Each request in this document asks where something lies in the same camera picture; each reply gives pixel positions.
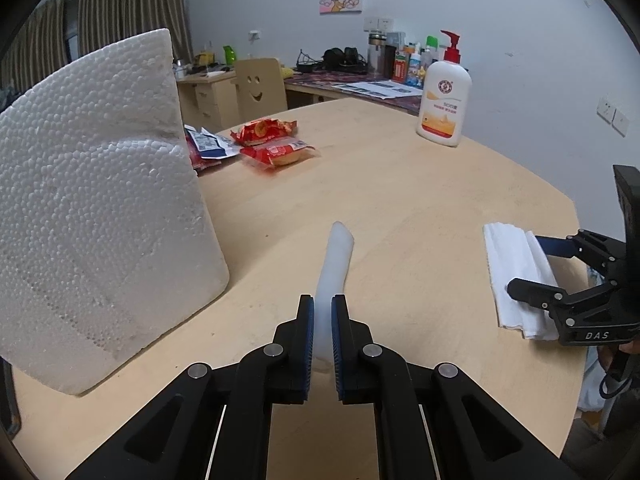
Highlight printed paper sheets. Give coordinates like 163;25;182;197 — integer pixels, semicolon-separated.
332;80;423;100

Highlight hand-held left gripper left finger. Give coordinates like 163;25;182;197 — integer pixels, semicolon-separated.
65;294;317;480

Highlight brown curtain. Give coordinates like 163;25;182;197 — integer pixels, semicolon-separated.
77;0;193;63
0;0;68;93

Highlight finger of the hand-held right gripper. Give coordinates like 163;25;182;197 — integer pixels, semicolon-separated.
506;276;568;311
534;232;583;259

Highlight wooden chair with smiley cutout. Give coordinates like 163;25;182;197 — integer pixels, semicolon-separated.
235;58;288;123

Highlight red snack packet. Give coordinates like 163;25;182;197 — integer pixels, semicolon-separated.
230;117;297;148

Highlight white paper towel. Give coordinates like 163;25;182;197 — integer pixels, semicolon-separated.
482;222;561;341

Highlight wooden desk with drawers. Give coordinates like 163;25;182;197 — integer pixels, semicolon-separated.
176;67;241;131

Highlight black headphones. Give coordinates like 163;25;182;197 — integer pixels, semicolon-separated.
322;46;362;72

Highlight white styrofoam box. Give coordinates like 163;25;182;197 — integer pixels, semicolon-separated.
0;29;231;396

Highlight white pump lotion bottle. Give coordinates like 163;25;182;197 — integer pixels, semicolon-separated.
416;30;472;148

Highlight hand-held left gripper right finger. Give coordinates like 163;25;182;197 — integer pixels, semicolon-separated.
331;294;593;480

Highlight row of bottles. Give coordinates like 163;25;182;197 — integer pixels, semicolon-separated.
367;31;441;86

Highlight white foam sheet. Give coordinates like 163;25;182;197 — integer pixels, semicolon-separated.
314;221;357;373

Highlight blue white snack packet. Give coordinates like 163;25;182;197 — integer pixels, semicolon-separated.
184;124;241;171

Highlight clear red pastry packet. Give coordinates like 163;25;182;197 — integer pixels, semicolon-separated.
240;136;317;173

